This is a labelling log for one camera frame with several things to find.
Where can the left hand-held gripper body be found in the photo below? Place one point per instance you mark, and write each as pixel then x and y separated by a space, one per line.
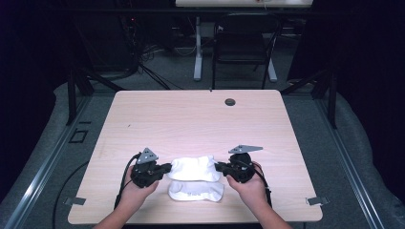
pixel 144 176

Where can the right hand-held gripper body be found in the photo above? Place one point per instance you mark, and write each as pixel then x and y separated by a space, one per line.
pixel 243 170

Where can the white sock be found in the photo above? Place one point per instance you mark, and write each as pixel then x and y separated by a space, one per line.
pixel 196 191
pixel 194 168

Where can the person's left hand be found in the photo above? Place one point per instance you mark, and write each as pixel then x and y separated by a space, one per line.
pixel 135 194

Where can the person's right hand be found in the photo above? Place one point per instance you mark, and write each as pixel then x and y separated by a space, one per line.
pixel 254 192

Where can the black tape strip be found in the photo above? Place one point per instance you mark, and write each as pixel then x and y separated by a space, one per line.
pixel 84 122

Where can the black tape square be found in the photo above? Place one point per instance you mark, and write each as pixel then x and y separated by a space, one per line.
pixel 70 140

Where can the white desk leg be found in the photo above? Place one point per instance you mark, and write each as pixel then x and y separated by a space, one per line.
pixel 198 57
pixel 272 71

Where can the black metal stand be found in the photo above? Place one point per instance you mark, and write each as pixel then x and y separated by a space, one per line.
pixel 332 101
pixel 71 95

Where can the black folding chair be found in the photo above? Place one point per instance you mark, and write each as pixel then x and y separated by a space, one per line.
pixel 242 41

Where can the white desk top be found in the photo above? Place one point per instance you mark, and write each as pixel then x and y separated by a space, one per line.
pixel 223 3

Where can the aluminium floor rail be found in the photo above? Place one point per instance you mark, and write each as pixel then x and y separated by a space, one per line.
pixel 350 171
pixel 47 162

